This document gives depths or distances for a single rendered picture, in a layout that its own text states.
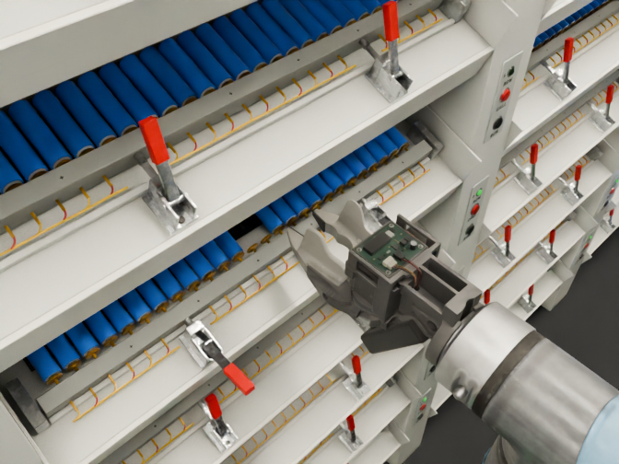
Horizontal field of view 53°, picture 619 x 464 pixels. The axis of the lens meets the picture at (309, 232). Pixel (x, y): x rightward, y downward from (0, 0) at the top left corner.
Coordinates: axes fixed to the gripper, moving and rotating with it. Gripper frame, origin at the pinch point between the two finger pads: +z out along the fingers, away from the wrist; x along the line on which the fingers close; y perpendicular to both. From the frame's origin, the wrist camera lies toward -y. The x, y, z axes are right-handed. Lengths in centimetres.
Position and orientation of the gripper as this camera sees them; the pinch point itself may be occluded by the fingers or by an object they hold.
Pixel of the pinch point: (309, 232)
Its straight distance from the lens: 67.9
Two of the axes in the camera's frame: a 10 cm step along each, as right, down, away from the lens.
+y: 0.2, -6.7, -7.4
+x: -7.2, 5.0, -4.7
